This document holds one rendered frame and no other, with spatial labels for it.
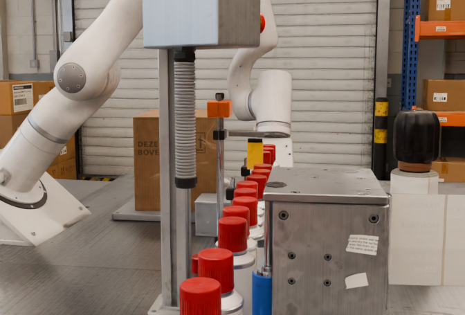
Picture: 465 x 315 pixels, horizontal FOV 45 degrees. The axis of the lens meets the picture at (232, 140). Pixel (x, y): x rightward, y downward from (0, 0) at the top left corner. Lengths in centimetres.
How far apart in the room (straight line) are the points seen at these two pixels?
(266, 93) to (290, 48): 403
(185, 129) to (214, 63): 466
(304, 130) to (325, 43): 84
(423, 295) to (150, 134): 88
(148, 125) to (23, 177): 36
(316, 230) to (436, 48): 499
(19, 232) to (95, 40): 50
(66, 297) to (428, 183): 70
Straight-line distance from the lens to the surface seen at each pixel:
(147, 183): 161
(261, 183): 87
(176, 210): 98
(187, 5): 84
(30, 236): 146
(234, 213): 67
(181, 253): 99
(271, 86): 134
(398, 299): 99
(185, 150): 83
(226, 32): 81
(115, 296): 111
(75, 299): 111
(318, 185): 54
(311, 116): 536
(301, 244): 51
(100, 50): 137
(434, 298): 101
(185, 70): 82
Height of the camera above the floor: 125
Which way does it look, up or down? 7 degrees down
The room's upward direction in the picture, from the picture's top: straight up
